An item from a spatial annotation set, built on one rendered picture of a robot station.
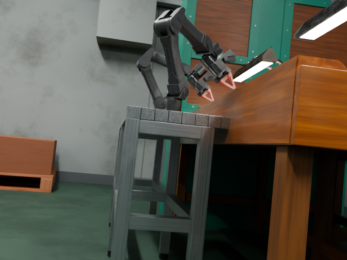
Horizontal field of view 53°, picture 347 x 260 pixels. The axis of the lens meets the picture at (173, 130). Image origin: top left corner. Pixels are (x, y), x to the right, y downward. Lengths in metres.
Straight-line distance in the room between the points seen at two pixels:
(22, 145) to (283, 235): 3.02
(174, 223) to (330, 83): 0.67
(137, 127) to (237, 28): 1.76
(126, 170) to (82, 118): 3.36
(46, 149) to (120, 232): 2.47
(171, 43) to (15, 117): 3.39
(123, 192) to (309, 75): 0.67
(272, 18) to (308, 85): 2.13
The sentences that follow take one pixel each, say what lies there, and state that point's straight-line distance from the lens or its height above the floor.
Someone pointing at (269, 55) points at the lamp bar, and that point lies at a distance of 1.88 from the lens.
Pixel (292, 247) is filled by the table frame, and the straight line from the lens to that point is 0.80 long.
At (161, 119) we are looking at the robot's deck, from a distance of 1.13.
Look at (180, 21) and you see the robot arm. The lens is 1.44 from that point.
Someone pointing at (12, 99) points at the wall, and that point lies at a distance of 4.61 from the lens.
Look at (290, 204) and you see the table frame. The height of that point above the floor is 0.46.
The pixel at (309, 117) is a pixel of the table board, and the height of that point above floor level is 0.64.
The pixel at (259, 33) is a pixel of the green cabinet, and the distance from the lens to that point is 2.77.
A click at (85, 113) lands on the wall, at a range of 4.46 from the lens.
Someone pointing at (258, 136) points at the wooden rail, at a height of 0.60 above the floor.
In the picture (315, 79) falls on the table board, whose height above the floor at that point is 0.71.
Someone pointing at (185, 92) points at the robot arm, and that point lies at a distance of 1.44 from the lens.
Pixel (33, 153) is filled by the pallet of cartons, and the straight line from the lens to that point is 3.55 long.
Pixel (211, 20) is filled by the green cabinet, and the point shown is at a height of 1.51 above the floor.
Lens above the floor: 0.55
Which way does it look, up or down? 3 degrees up
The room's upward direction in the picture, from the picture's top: 6 degrees clockwise
